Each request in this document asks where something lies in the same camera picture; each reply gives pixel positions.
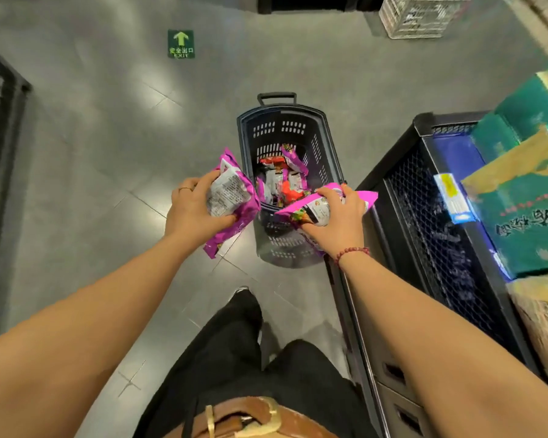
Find yellow food bag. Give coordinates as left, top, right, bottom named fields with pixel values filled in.
left=506, top=273, right=548, bottom=399

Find green exit floor sign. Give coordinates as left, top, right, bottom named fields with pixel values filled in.
left=167, top=30, right=195, bottom=59

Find person's left hand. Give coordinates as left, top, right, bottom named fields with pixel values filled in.
left=164, top=170, right=237, bottom=256

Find black side shelf rack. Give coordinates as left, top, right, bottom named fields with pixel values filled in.
left=0, top=40, right=33, bottom=326

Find person's right hand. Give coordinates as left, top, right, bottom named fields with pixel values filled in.
left=299, top=184, right=371, bottom=259

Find black metal display shelf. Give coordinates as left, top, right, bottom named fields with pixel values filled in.
left=325, top=111, right=548, bottom=438

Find red bead bracelet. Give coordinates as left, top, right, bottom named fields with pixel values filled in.
left=335, top=246, right=371, bottom=266

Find green cardboard box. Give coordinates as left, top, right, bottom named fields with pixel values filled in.
left=469, top=50, right=548, bottom=165
left=461, top=127, right=548, bottom=280

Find white plastic crate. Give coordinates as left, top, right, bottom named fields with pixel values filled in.
left=378, top=0, right=473, bottom=40

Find pink snack packet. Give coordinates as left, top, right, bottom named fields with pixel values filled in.
left=274, top=182, right=379, bottom=257
left=203, top=148, right=261, bottom=259

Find black trousers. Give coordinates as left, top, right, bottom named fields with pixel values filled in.
left=132, top=289, right=381, bottom=438

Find brown leather bag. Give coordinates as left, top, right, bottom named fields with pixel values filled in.
left=163, top=396, right=339, bottom=438

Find person's left forearm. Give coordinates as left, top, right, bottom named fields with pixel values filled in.
left=0, top=234, right=197, bottom=438

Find pile of mixed snack bags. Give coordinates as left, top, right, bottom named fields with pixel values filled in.
left=255, top=143, right=312, bottom=209

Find blue white price tag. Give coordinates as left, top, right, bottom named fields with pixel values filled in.
left=433, top=172, right=479, bottom=225

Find person's right forearm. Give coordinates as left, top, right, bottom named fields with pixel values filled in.
left=337, top=252, right=548, bottom=438

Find dark blue shopping basket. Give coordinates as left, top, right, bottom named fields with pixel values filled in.
left=237, top=92, right=346, bottom=269

